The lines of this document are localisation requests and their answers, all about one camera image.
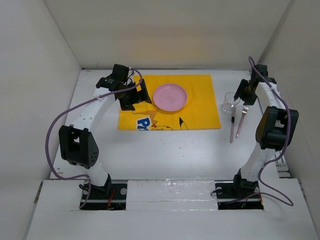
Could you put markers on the knife with pink handle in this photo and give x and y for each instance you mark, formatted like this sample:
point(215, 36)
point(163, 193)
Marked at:
point(233, 116)

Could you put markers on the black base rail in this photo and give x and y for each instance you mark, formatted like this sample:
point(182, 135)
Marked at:
point(165, 195)

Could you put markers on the fork with pink handle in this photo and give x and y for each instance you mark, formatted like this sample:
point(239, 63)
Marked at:
point(243, 114)

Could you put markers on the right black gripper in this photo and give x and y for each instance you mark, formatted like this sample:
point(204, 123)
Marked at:
point(240, 93)

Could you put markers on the clear drinking glass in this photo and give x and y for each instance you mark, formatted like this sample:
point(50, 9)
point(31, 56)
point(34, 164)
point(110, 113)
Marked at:
point(229, 102)

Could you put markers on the yellow cartoon print cloth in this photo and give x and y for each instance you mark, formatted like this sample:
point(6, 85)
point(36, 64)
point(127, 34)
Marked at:
point(200, 112)

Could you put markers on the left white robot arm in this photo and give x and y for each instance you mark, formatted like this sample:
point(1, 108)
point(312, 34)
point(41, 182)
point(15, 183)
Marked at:
point(77, 143)

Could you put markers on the pink round plate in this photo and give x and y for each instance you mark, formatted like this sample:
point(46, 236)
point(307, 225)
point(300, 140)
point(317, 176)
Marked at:
point(170, 97)

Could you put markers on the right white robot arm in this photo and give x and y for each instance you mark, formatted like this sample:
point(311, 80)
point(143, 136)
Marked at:
point(241, 186)

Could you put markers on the aluminium side rail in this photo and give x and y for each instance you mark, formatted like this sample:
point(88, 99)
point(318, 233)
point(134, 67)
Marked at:
point(283, 170)

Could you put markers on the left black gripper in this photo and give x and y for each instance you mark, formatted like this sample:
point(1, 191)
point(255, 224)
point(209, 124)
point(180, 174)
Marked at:
point(139, 96)

